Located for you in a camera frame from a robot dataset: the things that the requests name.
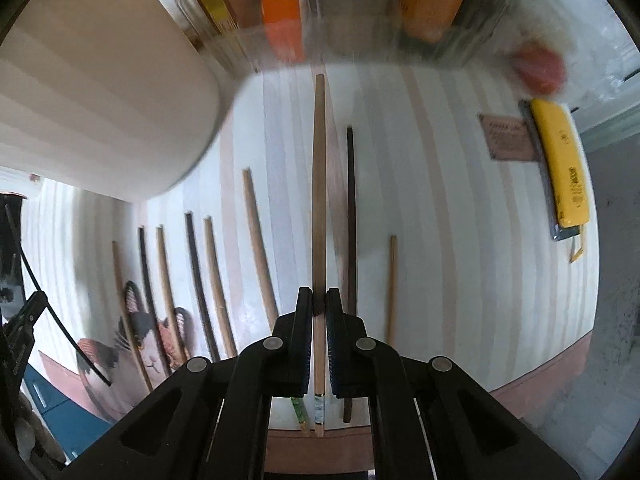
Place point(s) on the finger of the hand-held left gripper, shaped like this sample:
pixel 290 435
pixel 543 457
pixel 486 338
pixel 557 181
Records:
pixel 22 325

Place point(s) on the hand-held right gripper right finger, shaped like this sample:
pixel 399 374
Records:
pixel 333 360

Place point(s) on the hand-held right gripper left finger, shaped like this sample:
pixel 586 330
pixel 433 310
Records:
pixel 300 330

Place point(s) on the light wooden chopstick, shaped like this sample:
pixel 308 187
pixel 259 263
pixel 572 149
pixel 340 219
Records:
pixel 167 285
pixel 257 240
pixel 318 185
pixel 217 285
pixel 122 290
pixel 391 285

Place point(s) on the dark wooden chopstick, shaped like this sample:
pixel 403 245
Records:
pixel 197 280
pixel 146 270
pixel 351 210

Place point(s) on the beige chopstick holder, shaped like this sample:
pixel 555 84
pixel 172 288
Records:
pixel 100 85

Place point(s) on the green patterned chopstick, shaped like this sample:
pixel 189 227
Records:
pixel 299 410

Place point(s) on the blue cabinet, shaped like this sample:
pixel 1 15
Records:
pixel 60 410

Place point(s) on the striped cat print table mat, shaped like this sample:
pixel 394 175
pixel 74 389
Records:
pixel 450 260

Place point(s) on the brown card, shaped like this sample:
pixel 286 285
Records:
pixel 505 137

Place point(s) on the clear plastic storage bin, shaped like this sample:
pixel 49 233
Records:
pixel 360 35

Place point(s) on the yellow plastic case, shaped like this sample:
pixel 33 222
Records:
pixel 560 160

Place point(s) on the orange white carton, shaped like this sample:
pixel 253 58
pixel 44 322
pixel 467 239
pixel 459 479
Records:
pixel 282 10

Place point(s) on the red round object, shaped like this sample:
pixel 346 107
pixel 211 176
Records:
pixel 540 67

